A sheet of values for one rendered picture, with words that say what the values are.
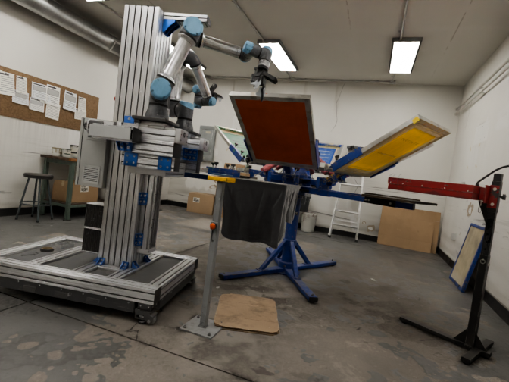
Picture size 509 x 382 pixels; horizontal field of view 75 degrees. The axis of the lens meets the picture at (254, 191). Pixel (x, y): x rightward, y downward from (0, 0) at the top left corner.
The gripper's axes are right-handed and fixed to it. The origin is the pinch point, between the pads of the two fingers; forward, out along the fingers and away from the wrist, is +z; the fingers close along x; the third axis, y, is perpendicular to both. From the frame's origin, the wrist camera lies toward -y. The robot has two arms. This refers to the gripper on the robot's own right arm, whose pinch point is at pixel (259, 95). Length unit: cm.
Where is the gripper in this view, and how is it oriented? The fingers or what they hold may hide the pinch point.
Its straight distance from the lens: 219.2
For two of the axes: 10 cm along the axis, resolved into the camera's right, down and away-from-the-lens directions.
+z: -2.2, 9.5, -2.3
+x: -2.8, -2.8, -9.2
